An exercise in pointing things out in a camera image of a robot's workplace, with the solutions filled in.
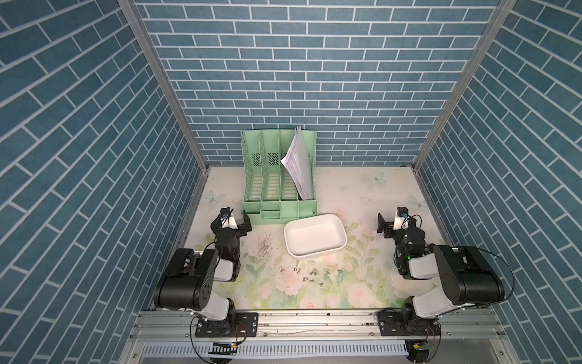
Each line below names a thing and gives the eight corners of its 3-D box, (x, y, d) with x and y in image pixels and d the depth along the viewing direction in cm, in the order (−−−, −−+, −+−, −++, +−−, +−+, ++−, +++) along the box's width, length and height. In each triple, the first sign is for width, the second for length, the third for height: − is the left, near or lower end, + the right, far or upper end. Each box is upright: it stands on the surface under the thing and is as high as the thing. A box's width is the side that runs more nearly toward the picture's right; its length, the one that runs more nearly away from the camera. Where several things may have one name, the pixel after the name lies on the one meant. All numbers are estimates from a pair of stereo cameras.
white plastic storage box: (290, 266, 88) (289, 260, 83) (282, 231, 98) (281, 224, 93) (348, 251, 93) (351, 244, 88) (335, 219, 102) (337, 211, 98)
